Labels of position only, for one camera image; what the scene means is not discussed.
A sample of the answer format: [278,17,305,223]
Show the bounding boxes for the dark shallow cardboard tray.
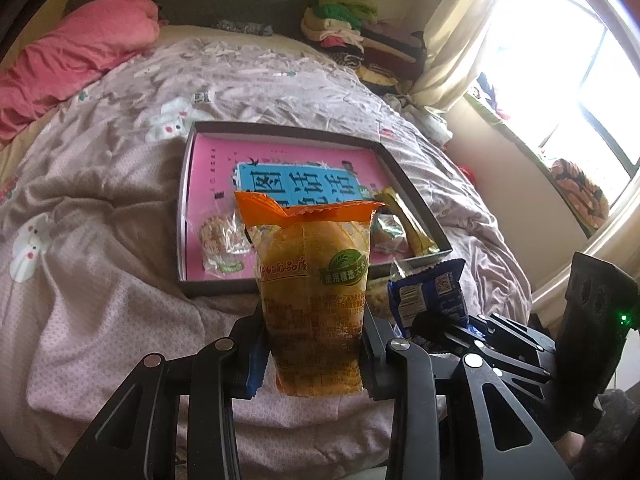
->
[176,121,453,297]

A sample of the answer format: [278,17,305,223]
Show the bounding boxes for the pile of folded clothes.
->
[300,0,431,96]

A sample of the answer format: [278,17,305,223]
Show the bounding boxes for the yellow snack bar packet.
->
[375,187,441,256]

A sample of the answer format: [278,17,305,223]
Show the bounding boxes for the orange bread packet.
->
[234,191,386,397]

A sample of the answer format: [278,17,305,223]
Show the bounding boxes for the dark grey headboard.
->
[67,0,331,41]

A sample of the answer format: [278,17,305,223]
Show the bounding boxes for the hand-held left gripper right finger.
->
[360,305,576,480]

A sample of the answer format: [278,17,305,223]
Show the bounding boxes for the white crumpled cloth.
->
[400,95,453,146]

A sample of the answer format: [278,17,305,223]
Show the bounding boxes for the pink pillow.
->
[0,0,161,143]

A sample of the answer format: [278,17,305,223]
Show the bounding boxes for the dark patterned pillow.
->
[215,19,273,37]

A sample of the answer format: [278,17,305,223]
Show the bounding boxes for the beige bed sheet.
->
[0,24,326,186]

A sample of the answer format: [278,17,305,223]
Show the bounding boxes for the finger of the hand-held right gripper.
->
[474,312,558,362]
[410,309,552,382]

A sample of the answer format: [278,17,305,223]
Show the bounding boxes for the orange floral cushion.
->
[550,157,611,233]

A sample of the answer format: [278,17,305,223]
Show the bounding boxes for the cream curtain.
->
[410,0,546,111]

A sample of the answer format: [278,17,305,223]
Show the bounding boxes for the clear cracker packet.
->
[199,212,253,275]

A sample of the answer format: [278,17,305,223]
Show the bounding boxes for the window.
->
[465,0,640,176]

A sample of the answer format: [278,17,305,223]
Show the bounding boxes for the person's right forearm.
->
[552,387,640,480]

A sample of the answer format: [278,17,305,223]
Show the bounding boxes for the clothes on windowsill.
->
[472,72,516,121]

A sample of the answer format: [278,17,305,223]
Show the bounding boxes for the green pea packet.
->
[372,215,408,253]

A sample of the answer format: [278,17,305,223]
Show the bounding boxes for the blue cookie packet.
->
[387,258,471,338]

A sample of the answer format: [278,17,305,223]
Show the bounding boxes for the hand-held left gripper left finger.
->
[52,312,269,480]

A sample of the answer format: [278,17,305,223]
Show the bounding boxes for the pink book with blue label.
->
[186,132,426,281]

